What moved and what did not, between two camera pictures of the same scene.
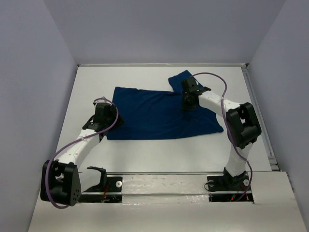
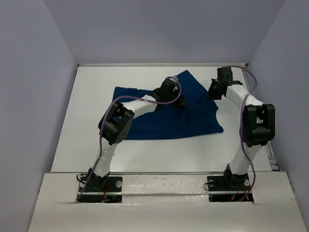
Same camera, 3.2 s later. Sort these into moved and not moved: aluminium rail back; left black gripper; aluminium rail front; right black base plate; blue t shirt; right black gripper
Moved: right black gripper; left black gripper
Not moved: aluminium rail back; aluminium rail front; blue t shirt; right black base plate
